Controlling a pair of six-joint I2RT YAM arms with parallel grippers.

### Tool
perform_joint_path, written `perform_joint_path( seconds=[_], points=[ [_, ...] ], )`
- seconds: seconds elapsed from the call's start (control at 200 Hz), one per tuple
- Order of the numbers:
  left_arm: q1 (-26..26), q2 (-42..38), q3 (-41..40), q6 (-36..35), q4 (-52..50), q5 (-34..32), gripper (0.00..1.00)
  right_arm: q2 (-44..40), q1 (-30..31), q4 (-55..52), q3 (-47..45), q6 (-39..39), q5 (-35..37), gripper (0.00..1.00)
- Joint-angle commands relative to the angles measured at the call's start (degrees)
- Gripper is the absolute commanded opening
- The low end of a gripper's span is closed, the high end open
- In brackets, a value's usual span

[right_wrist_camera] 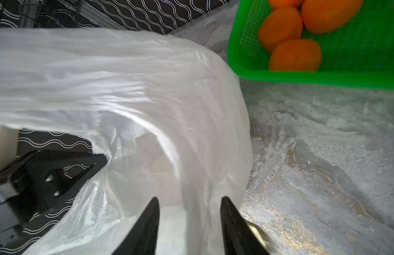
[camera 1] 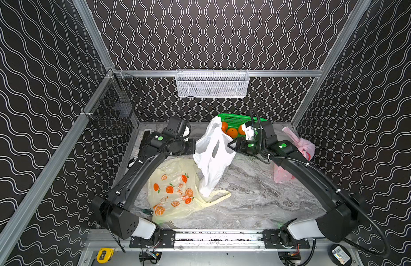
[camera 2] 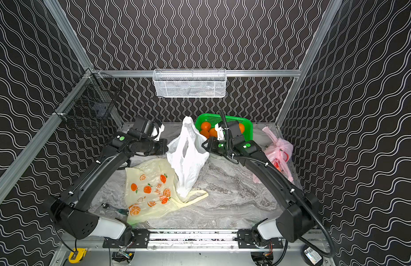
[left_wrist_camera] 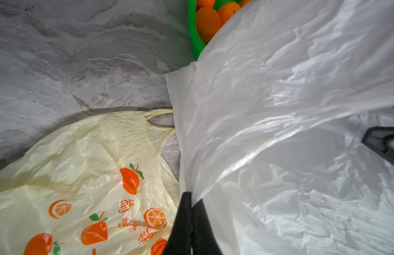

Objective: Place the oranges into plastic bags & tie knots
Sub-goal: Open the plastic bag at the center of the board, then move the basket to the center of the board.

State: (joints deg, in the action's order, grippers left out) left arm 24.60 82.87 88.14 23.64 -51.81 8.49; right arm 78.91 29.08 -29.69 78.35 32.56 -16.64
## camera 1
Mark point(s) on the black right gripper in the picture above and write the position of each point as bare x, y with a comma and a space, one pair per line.
239, 145

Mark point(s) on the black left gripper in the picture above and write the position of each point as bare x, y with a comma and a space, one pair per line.
191, 146

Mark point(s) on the large orange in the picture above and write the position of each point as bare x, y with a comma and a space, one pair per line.
241, 130

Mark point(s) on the white plastic bag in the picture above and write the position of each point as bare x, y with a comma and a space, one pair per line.
212, 156

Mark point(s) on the pink plastic bag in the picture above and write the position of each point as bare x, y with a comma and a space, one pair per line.
303, 149

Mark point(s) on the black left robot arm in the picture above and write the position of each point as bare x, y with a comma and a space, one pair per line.
112, 211

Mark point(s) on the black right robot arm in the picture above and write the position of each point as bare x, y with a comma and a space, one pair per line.
343, 210

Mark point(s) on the orange centre bottom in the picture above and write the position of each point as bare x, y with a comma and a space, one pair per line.
232, 132

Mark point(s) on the orange far left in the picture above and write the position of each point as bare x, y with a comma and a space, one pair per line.
224, 127

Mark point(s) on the green plastic basket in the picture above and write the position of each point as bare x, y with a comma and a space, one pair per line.
234, 120

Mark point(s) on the yellow bag with orange print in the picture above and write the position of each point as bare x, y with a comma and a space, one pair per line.
173, 191

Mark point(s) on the yellow tape measure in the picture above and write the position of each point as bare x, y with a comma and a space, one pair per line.
105, 255

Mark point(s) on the black round device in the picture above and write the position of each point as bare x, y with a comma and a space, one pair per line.
339, 255

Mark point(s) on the socket set rail holder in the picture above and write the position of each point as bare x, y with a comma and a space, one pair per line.
136, 149

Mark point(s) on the white wire mesh basket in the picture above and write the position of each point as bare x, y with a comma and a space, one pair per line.
212, 83

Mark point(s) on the black wire basket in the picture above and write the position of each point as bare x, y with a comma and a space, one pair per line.
113, 111

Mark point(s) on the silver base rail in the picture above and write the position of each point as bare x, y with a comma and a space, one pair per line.
208, 239

